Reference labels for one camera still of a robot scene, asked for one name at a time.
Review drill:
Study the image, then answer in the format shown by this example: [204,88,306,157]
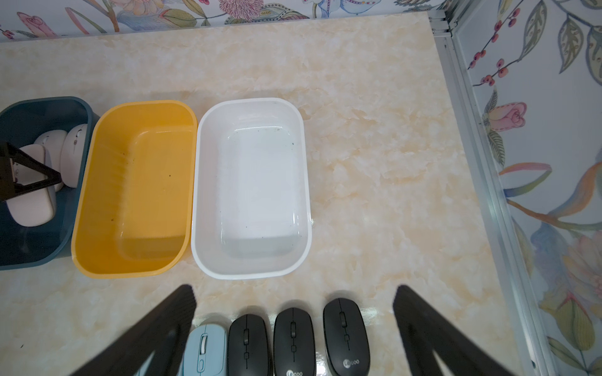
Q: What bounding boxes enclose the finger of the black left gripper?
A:
[1,142,62,201]

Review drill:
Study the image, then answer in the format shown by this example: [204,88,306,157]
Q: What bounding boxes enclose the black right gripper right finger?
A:
[393,285,511,375]

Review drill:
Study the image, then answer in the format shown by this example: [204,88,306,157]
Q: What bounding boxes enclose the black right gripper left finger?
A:
[73,285,197,375]

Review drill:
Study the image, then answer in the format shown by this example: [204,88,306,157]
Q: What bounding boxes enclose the pink mouse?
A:
[60,124,88,188]
[34,129,67,172]
[6,144,56,227]

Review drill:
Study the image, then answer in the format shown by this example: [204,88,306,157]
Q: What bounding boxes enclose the dark teal storage box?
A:
[1,97,100,270]

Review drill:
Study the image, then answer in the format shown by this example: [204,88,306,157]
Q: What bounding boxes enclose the yellow storage box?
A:
[71,100,198,279]

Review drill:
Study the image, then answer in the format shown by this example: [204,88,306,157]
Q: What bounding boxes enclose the white storage box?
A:
[191,98,312,280]

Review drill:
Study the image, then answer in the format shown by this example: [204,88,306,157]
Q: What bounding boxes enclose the black mouse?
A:
[273,308,317,376]
[227,313,273,376]
[323,298,371,376]

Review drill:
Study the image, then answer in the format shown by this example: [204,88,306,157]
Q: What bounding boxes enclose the right aluminium corner post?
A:
[428,1,557,375]

